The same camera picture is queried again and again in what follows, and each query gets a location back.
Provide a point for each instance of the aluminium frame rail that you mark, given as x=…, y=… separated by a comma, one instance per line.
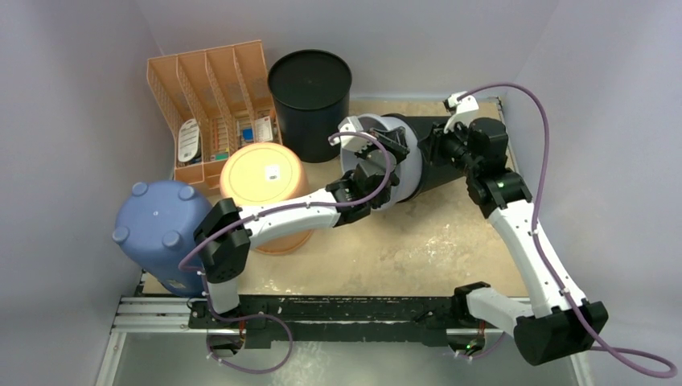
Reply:
x=157, y=315

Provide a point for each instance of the orange plastic file organizer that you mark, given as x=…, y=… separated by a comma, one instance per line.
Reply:
x=228, y=82

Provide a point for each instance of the black ribbed bin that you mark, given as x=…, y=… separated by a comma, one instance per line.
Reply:
x=426, y=167

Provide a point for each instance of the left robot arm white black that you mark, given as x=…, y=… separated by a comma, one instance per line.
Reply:
x=228, y=232

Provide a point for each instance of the large blue plastic bucket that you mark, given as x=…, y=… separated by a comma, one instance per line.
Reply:
x=155, y=227

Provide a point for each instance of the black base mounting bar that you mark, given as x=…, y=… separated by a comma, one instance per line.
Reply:
x=265, y=319

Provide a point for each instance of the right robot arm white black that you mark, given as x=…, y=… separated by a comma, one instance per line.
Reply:
x=559, y=320

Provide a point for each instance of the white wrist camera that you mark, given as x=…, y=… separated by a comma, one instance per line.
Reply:
x=352, y=135
x=463, y=109

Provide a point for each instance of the dark navy cylindrical bin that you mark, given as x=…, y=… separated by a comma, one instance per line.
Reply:
x=311, y=95

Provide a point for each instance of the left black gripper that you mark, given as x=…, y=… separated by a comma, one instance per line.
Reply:
x=394, y=141

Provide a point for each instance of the white oval package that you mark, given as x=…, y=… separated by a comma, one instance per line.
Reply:
x=189, y=141

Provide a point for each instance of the grey plastic bucket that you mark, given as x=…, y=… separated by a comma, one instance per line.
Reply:
x=389, y=195

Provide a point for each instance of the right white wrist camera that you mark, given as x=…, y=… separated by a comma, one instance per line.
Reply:
x=463, y=109

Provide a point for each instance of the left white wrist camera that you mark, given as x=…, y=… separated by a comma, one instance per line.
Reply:
x=352, y=135

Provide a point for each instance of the small boxes in organizer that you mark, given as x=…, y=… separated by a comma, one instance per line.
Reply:
x=227, y=139

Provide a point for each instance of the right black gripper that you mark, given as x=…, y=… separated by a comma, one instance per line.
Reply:
x=437, y=144

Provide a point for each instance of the orange plastic bucket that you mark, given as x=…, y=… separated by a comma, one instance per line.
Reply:
x=263, y=173

